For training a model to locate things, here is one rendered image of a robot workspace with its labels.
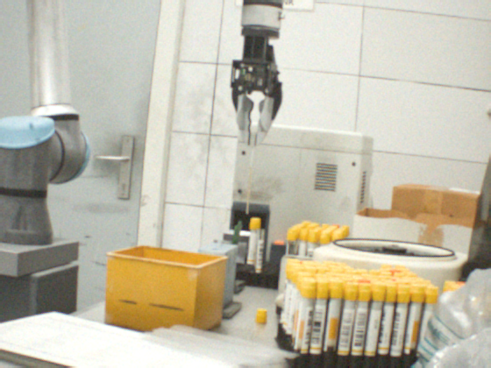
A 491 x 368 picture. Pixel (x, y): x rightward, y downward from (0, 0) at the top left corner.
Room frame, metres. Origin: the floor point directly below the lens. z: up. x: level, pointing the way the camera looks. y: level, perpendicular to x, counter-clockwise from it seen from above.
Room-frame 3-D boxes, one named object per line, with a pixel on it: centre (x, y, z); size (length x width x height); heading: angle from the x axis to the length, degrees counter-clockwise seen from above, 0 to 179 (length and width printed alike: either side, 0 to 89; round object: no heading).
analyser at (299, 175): (2.13, -0.13, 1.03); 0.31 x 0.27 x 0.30; 168
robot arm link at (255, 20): (1.70, 0.00, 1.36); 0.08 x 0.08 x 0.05
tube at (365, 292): (1.08, -0.15, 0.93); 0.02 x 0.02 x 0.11
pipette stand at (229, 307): (1.42, 0.03, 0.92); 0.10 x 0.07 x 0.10; 170
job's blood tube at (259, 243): (1.72, -0.04, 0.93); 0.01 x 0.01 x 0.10; 78
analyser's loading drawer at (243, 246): (1.96, 0.00, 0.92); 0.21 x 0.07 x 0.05; 168
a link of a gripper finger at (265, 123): (1.69, -0.02, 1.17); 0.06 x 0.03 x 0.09; 168
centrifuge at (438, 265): (1.44, -0.22, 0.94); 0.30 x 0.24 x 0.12; 69
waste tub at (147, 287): (1.28, 0.10, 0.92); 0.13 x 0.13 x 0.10; 75
